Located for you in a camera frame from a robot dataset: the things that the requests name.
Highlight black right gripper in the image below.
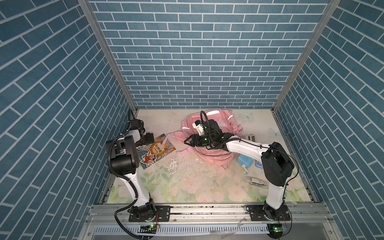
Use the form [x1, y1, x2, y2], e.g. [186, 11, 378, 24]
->
[183, 133, 216, 147]

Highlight colourful comic book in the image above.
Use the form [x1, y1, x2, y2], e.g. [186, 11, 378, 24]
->
[137, 134, 176, 170]

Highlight pink student backpack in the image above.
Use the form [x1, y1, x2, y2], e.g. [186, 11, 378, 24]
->
[168, 110, 243, 170]

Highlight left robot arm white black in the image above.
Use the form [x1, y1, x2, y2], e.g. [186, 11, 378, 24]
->
[106, 110, 156, 222]

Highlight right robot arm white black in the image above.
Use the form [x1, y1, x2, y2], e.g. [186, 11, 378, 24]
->
[183, 110, 295, 220]

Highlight light blue pencil sharpener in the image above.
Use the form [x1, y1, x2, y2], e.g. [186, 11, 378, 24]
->
[237, 155, 254, 176]

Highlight pink white calculator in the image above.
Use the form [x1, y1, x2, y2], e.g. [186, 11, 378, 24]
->
[241, 135, 256, 142]

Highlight blue geometry set case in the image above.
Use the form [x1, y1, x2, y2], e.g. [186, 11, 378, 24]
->
[255, 161, 263, 169]

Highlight clear plastic pencil case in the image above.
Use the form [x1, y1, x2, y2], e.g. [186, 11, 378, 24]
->
[243, 176, 268, 189]

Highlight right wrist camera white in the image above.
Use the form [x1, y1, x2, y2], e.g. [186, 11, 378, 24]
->
[193, 120, 205, 136]

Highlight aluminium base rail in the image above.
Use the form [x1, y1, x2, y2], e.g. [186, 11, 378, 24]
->
[80, 202, 342, 240]

